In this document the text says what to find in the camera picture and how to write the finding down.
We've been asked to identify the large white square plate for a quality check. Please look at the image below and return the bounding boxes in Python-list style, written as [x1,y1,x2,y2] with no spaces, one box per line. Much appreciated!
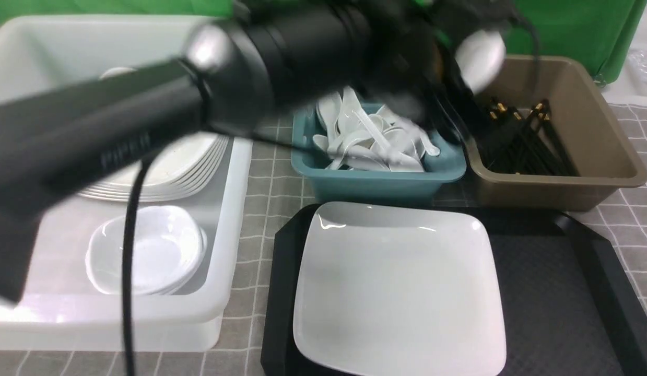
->
[293,202,507,375]

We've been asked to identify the white ceramic soup spoon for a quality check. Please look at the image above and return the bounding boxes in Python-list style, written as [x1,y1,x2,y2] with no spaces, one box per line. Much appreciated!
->
[454,29,507,95]

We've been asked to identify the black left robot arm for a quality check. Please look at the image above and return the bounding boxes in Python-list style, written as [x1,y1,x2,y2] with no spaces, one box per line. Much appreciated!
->
[0,1,440,303]

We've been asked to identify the teal plastic bin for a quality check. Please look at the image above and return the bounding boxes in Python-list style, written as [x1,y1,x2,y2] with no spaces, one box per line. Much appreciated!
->
[291,133,467,204]

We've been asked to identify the pile of white spoons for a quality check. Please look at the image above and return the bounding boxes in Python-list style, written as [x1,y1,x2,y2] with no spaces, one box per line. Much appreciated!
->
[312,87,442,173]

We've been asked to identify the large translucent white bin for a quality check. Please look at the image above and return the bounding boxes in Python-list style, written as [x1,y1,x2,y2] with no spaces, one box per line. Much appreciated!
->
[0,15,252,352]

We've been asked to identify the stack of white square plates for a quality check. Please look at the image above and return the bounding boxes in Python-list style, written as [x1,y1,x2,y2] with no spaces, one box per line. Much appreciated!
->
[77,67,231,203]

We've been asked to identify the stacked small white bowls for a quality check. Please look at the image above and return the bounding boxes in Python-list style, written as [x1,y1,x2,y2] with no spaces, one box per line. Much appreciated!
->
[85,206,208,296]

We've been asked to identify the pile of black chopsticks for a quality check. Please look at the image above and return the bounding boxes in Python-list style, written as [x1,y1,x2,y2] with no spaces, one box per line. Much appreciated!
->
[475,96,579,178]

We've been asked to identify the black serving tray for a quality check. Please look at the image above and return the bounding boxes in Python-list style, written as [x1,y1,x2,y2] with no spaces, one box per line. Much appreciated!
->
[261,203,647,376]

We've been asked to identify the brown plastic bin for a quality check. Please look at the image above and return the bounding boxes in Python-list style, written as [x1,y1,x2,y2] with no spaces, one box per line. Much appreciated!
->
[467,55,647,212]

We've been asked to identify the grey checkered tablecloth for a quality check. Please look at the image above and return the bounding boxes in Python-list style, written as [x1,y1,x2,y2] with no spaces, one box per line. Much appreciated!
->
[0,104,647,375]

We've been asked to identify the green backdrop cloth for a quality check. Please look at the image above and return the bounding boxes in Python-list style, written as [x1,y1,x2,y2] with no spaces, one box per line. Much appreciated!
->
[0,1,646,110]

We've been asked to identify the black cable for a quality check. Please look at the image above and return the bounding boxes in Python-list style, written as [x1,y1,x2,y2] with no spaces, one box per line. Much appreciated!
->
[121,151,157,376]

